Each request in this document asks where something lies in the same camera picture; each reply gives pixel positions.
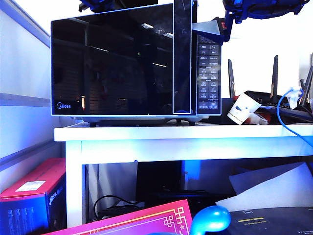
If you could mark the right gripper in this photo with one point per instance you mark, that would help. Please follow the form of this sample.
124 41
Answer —
228 17

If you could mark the black glass microwave door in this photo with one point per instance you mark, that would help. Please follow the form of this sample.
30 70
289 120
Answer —
110 73

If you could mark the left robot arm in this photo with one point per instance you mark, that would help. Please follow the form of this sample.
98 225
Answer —
90 6

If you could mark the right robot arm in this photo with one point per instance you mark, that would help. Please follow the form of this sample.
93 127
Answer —
269 9

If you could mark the black box under table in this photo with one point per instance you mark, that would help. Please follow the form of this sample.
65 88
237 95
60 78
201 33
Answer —
157 181

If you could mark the pink gift box gold pattern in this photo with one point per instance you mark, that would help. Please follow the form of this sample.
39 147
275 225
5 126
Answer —
134 222

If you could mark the red and blue cardboard box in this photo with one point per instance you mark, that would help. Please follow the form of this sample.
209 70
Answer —
28 186

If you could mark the white paper cup blue print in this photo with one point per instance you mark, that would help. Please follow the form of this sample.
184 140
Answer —
239 110

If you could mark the black router with antennas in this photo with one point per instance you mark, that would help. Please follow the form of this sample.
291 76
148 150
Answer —
262 98

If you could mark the red and white small packet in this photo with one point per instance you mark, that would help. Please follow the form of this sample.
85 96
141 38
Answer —
259 119

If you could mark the white table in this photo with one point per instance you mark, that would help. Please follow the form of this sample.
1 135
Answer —
171 133

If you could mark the white paper sheet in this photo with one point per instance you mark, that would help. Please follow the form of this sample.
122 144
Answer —
271 188

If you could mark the glossy blue rounded object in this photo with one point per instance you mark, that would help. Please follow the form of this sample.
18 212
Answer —
212 218

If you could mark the black shredder with yellow label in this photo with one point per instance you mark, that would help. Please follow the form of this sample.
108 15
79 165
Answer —
269 222

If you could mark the grey partition frame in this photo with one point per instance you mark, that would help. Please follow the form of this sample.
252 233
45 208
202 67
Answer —
24 99

